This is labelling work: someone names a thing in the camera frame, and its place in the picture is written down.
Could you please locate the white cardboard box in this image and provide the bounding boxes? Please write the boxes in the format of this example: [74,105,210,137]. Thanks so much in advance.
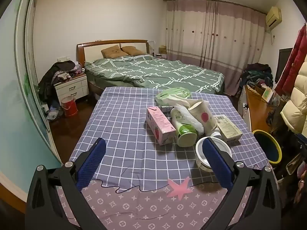
[213,114,243,145]

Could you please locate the white round plastic tub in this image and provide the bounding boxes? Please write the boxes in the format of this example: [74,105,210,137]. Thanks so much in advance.
[195,136,233,172]

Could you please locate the white green yogurt bottle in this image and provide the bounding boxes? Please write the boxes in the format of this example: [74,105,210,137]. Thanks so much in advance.
[170,107,198,148]

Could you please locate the wooden desk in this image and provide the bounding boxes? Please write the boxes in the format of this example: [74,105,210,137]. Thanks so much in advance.
[239,85,276,135]

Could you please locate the dark clothes pile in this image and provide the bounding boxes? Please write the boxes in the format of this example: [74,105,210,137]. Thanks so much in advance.
[38,60,85,101]

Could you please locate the green checked duvet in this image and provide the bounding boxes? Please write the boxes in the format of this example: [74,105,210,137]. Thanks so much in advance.
[84,55,226,94]

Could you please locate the cream down jacket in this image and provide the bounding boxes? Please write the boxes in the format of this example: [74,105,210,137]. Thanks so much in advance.
[280,62,307,135]

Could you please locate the white nightstand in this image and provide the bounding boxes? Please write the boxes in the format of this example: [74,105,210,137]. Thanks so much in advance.
[55,73,90,104]

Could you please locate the wooden bed headboard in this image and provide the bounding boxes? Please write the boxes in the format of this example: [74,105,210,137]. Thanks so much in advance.
[76,39,149,64]

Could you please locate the wall air conditioner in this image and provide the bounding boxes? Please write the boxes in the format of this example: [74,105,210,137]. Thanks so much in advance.
[265,6,282,31]

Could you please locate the green desk box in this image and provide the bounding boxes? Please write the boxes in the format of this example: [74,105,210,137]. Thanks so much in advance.
[261,87,275,102]

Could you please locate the plastic bags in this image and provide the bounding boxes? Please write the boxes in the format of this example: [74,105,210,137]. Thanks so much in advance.
[44,103,64,120]

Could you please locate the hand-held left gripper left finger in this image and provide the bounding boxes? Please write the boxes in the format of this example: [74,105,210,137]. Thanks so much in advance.
[25,138,107,230]

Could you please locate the sliding wardrobe door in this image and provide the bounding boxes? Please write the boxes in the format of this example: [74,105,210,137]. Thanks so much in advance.
[0,0,63,197]

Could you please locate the yellow rimmed trash bin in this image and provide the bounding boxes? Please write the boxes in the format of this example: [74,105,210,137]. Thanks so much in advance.
[252,129,282,164]

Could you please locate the mixed clothes heap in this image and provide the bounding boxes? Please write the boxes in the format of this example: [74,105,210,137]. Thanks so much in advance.
[239,63,274,89]

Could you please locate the brown pillow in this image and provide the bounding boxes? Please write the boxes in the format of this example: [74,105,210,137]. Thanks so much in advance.
[101,45,130,58]
[122,46,147,55]

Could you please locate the black television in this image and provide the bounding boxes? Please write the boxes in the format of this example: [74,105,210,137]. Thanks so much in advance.
[275,48,293,84]

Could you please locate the beige strawberry paper cup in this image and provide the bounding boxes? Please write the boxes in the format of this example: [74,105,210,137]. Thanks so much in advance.
[187,100,218,135]

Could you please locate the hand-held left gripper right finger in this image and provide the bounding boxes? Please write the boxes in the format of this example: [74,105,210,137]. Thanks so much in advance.
[201,138,281,230]

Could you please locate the pink beige curtain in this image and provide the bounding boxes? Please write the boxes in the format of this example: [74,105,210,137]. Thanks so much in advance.
[163,0,267,96]

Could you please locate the pink milk carton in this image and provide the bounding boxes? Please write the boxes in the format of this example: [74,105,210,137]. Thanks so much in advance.
[146,106,177,146]

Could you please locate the white fluffy tissue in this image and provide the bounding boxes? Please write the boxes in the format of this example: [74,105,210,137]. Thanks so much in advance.
[173,103,205,136]

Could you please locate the red bucket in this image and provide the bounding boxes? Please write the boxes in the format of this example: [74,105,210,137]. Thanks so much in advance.
[61,96,78,117]

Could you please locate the red down jacket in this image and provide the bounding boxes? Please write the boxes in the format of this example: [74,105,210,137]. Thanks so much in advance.
[275,24,307,96]

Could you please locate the pink patterned cloth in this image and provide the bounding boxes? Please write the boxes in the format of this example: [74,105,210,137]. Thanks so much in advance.
[56,177,255,230]

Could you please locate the green plastic bag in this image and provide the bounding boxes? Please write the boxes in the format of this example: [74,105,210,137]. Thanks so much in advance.
[155,88,192,107]

